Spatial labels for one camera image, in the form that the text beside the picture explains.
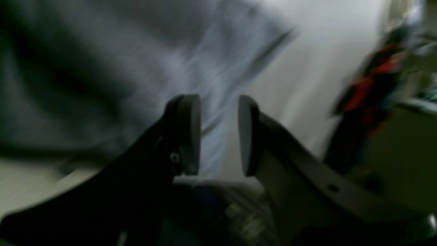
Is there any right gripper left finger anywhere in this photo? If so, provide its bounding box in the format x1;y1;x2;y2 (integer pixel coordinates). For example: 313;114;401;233
1;95;201;246

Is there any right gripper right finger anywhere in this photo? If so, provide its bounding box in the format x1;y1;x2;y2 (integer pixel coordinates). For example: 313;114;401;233
238;95;436;246

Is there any grey T-shirt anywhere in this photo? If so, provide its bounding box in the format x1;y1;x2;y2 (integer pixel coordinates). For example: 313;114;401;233
1;0;294;178

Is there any red black object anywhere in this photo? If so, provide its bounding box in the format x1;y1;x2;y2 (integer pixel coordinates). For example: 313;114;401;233
324;28;409;175

